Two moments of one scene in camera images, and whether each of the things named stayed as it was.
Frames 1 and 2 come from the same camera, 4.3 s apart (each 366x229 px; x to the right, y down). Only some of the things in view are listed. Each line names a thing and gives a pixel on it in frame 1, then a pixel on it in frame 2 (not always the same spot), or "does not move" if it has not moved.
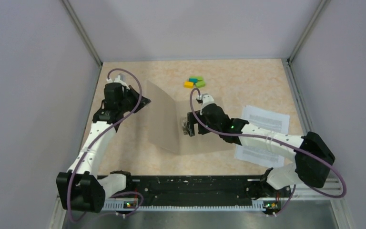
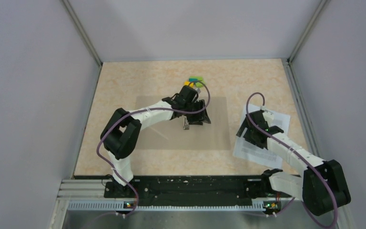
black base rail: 202,189 does not move
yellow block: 188,84 does not move
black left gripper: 141,101 -> 198,118
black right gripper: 191,124 -> 247,135
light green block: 200,84 does not move
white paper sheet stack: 272,121 does not move
